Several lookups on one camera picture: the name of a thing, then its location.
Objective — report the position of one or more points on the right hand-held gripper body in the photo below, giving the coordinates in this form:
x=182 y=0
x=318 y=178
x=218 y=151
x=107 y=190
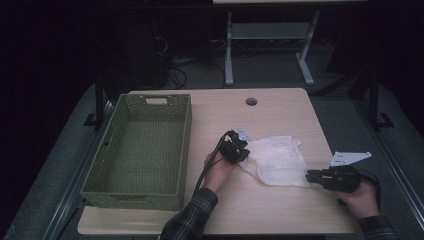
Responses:
x=343 y=178

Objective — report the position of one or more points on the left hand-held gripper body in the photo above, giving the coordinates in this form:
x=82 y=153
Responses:
x=233 y=146

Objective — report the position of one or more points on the white towel with bear patch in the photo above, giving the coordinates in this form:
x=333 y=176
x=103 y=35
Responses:
x=276 y=160

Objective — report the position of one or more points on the green woven basket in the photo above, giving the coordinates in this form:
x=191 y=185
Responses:
x=146 y=146

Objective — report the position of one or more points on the person's left hand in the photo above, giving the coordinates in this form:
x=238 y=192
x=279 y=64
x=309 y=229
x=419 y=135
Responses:
x=216 y=173

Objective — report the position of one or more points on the person's right hand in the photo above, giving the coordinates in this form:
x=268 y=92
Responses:
x=361 y=201

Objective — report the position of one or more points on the black metal stand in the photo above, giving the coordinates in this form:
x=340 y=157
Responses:
x=373 y=100
x=99 y=100

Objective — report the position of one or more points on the grey metal floor rail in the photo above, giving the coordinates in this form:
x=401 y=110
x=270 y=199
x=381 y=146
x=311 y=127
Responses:
x=71 y=196
x=392 y=166

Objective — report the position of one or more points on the white metal desk frame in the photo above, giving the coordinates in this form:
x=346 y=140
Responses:
x=266 y=30

